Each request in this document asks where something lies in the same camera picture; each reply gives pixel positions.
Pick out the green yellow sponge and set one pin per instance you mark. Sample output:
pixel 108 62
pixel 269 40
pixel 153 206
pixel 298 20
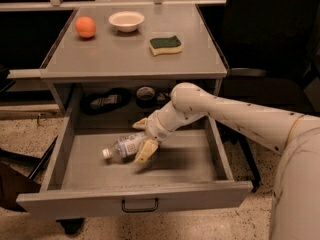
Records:
pixel 165 45

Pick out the black drawer handle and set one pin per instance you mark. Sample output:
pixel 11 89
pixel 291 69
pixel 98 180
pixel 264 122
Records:
pixel 140 205

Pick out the white bowl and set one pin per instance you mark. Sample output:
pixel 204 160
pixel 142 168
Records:
pixel 126 21

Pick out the small metal keys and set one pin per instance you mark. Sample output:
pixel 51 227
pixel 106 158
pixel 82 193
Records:
pixel 162 98

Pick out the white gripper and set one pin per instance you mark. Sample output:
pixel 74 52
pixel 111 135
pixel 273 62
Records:
pixel 155 126

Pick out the black tape roll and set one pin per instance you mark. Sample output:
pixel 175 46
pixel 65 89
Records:
pixel 145 97

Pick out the blue label plastic bottle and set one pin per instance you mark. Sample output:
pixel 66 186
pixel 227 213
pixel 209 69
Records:
pixel 125 146

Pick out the black office chair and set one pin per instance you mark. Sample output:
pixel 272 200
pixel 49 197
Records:
pixel 268 45

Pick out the orange fruit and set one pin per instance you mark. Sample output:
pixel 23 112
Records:
pixel 85 27

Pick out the grey open drawer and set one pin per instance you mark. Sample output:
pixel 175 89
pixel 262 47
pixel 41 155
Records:
pixel 189 171

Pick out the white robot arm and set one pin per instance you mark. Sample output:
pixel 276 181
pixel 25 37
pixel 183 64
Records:
pixel 295 213

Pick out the grey metal cabinet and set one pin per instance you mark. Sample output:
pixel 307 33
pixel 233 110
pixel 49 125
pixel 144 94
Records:
pixel 115 56

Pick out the black cabinet caster wheel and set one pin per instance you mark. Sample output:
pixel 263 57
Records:
pixel 71 226

